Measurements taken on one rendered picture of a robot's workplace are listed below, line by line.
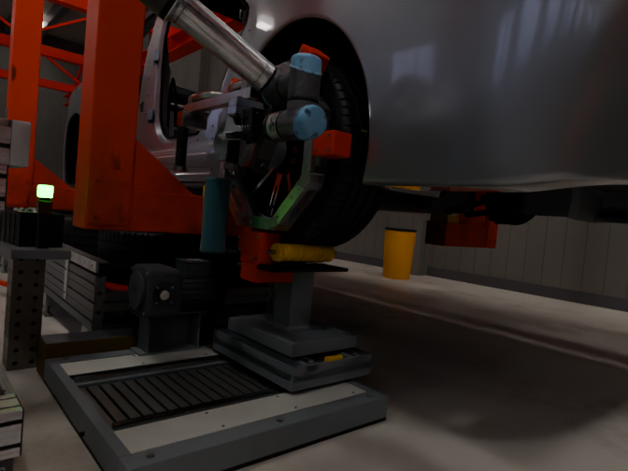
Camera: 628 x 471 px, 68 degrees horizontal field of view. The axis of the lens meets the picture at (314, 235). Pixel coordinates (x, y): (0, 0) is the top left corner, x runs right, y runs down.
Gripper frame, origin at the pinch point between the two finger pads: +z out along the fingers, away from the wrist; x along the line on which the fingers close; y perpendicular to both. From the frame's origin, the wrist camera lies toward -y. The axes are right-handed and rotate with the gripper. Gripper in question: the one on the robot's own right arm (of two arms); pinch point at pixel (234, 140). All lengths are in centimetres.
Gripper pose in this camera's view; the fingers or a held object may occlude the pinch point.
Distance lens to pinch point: 136.4
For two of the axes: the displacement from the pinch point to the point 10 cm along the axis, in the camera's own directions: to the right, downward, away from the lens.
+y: 0.9, -10.0, -0.4
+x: -7.6, -0.4, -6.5
